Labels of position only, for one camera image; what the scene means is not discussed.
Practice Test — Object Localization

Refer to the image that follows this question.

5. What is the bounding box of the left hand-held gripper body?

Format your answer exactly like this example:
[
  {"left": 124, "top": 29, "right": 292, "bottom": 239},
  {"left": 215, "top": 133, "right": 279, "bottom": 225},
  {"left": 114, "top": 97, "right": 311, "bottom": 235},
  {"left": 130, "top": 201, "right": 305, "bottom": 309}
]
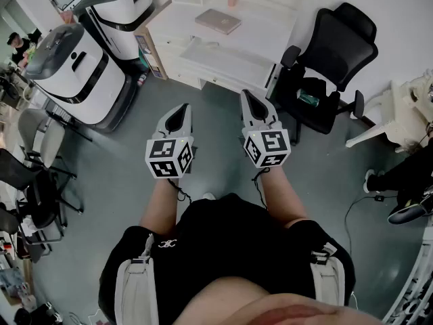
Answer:
[{"left": 145, "top": 129, "right": 196, "bottom": 180}]

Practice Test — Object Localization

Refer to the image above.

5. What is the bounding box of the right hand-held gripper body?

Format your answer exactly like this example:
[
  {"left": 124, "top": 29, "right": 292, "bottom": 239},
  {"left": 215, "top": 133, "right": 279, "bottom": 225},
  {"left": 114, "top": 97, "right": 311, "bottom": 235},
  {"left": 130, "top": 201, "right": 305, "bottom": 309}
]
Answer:
[{"left": 242, "top": 121, "right": 292, "bottom": 169}]

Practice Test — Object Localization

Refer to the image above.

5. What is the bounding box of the person's left forearm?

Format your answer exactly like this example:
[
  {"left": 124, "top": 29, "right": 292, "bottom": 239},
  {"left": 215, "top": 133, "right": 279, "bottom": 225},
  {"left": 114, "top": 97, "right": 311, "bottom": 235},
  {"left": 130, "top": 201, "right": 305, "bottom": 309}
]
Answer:
[{"left": 139, "top": 177, "right": 191, "bottom": 237}]

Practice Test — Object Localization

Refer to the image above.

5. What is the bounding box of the person's right forearm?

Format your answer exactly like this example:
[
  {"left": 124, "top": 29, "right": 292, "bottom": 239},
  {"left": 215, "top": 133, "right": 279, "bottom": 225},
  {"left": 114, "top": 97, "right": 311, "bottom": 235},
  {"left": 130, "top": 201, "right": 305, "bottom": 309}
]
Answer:
[{"left": 259, "top": 166, "right": 311, "bottom": 230}]

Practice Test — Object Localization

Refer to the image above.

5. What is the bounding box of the green can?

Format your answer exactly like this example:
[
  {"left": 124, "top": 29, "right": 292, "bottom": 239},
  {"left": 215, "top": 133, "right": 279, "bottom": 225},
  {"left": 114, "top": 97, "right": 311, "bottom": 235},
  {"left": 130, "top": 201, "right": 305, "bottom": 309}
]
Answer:
[{"left": 296, "top": 89, "right": 321, "bottom": 108}]

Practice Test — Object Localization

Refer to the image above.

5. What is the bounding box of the white desk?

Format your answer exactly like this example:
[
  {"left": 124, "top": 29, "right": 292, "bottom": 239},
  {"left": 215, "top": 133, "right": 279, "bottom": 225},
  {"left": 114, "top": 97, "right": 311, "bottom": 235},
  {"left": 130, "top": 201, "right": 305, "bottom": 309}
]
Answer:
[{"left": 145, "top": 0, "right": 299, "bottom": 95}]

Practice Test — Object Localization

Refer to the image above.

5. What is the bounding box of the white and black robot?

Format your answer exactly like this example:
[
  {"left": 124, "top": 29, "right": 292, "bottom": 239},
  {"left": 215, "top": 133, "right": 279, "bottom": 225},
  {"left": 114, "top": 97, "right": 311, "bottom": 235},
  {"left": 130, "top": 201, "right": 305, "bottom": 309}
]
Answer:
[
  {"left": 72, "top": 0, "right": 157, "bottom": 71},
  {"left": 24, "top": 22, "right": 138, "bottom": 134}
]

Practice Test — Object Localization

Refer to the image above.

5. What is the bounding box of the black office chair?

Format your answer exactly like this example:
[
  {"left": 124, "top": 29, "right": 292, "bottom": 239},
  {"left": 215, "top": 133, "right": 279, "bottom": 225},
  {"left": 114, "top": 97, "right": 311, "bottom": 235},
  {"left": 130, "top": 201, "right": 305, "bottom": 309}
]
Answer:
[{"left": 269, "top": 1, "right": 380, "bottom": 146}]

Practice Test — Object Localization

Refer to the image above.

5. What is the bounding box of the person's black shirt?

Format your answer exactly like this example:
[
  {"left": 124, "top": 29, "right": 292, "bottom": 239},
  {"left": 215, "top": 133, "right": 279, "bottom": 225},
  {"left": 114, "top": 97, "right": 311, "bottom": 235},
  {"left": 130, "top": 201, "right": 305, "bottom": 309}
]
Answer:
[{"left": 97, "top": 192, "right": 357, "bottom": 325}]

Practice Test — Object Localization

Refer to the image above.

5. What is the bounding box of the grey chair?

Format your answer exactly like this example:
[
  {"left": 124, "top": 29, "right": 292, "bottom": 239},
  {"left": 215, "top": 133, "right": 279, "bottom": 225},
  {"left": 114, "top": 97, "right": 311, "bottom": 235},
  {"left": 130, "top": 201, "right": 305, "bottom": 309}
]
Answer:
[{"left": 16, "top": 108, "right": 93, "bottom": 179}]

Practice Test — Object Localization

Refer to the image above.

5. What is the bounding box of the white ornate chair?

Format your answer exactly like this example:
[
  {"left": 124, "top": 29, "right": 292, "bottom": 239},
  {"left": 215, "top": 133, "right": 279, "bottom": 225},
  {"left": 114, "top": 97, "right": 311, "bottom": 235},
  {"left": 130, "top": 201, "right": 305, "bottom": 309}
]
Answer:
[{"left": 344, "top": 68, "right": 433, "bottom": 154}]

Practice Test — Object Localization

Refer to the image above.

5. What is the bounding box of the black folding chair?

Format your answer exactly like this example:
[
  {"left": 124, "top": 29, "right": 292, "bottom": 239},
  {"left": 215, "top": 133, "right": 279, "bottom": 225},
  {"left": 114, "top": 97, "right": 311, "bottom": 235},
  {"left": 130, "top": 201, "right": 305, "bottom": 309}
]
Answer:
[{"left": 0, "top": 147, "right": 85, "bottom": 247}]

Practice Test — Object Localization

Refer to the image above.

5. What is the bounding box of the person's chin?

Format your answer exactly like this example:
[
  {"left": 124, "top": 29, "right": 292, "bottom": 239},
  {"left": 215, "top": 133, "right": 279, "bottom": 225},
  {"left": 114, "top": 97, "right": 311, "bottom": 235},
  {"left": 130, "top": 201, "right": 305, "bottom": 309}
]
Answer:
[{"left": 172, "top": 276, "right": 385, "bottom": 325}]

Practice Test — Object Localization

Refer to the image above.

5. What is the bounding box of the white metal rack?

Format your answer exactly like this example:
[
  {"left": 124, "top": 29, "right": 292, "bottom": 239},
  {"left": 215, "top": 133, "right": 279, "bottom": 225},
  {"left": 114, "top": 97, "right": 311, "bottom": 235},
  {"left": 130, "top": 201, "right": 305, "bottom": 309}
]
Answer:
[{"left": 382, "top": 215, "right": 433, "bottom": 325}]

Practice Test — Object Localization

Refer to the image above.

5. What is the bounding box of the black wrist cord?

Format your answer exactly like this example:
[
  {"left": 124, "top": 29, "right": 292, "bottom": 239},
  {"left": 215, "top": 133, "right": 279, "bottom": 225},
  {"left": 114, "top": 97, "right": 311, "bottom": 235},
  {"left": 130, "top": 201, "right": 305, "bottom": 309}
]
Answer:
[
  {"left": 166, "top": 177, "right": 193, "bottom": 205},
  {"left": 251, "top": 167, "right": 272, "bottom": 210}
]

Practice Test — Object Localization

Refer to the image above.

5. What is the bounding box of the black floor cable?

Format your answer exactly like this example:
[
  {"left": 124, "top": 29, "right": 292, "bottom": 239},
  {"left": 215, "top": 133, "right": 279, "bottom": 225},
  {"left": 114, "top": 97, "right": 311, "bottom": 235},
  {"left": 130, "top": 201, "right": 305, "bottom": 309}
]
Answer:
[{"left": 344, "top": 194, "right": 401, "bottom": 257}]

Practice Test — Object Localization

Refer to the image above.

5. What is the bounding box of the grey harness strap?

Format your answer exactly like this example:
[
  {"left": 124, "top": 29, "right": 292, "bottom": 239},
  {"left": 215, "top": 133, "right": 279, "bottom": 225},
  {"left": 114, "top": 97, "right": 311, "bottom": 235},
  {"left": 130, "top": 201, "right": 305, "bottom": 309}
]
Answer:
[
  {"left": 114, "top": 234, "right": 160, "bottom": 325},
  {"left": 309, "top": 242, "right": 346, "bottom": 307}
]

